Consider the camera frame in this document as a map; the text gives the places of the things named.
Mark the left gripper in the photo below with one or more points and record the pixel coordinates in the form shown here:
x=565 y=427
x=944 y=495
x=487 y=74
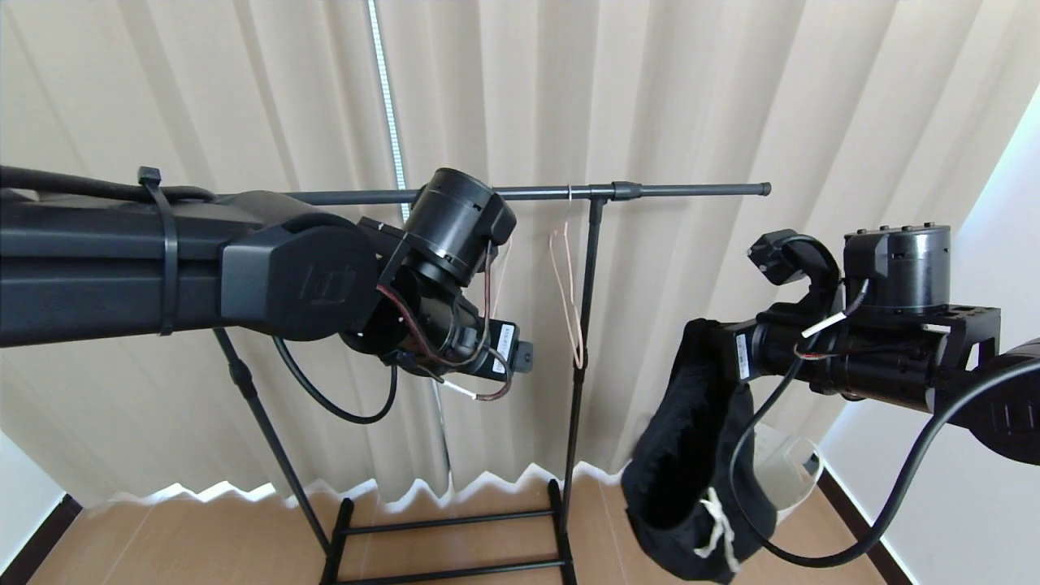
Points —
x=471 y=341

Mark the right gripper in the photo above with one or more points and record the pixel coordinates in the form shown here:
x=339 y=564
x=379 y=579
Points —
x=780 y=349

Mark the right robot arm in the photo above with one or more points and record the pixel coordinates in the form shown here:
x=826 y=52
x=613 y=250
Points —
x=894 y=268

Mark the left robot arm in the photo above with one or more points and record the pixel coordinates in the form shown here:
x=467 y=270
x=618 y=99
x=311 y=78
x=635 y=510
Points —
x=122 y=260

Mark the pink clothes hanger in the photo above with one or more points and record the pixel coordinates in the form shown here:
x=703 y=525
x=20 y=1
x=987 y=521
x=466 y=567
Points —
x=505 y=268
x=579 y=357

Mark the white laundry basket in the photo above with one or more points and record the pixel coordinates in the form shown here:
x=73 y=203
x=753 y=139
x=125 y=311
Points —
x=792 y=471

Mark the black clothes rack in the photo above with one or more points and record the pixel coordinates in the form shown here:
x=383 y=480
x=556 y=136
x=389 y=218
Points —
x=626 y=192

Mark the beige curtain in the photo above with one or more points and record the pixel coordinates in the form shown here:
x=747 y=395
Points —
x=691 y=97

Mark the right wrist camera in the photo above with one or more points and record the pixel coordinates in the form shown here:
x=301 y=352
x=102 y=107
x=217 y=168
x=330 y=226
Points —
x=780 y=256

